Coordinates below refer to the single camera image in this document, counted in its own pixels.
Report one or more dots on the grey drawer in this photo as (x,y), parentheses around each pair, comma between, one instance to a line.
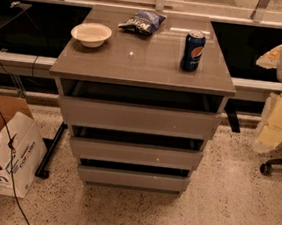
(135,154)
(133,179)
(165,122)

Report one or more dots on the blue pepsi can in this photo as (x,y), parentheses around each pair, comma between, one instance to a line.
(193,49)

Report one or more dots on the grey bottom drawer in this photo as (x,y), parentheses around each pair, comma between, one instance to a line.
(133,179)

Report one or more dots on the grey top drawer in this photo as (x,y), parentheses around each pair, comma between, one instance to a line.
(165,122)

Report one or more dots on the black desk leg left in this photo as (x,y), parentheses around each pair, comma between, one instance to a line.
(51,145)

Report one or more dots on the grey middle drawer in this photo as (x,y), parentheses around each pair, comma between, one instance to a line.
(135,154)

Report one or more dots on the cardboard box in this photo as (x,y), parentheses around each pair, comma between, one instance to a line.
(21,147)

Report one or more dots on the white bowl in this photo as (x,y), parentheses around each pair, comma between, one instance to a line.
(91,35)

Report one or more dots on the grey drawer cabinet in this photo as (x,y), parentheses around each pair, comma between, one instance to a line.
(144,71)

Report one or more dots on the blue chip bag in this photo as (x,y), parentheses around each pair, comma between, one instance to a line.
(143,22)

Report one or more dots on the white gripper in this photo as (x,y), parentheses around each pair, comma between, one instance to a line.
(270,128)

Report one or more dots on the black desk leg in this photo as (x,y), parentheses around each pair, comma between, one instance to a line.
(51,145)
(231,113)

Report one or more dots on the black desk leg right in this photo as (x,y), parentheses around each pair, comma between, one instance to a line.
(231,113)

